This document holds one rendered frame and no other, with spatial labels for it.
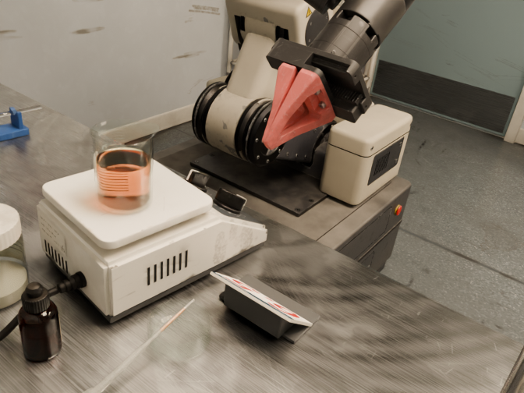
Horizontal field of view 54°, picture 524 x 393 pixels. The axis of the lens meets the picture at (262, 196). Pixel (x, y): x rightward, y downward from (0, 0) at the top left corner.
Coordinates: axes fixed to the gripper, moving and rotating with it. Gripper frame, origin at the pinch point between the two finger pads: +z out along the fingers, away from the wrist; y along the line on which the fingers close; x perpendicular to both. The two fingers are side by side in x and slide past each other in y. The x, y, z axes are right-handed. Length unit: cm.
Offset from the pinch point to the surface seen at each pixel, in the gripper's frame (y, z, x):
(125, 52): -170, -41, 89
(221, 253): 0.0, 11.6, 5.0
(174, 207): -1.7, 11.2, -2.8
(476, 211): -32, -79, 180
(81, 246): -4.2, 18.7, -6.3
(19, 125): -41.8, 13.5, 3.4
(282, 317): 11.2, 13.2, 2.2
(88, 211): -5.5, 16.1, -7.0
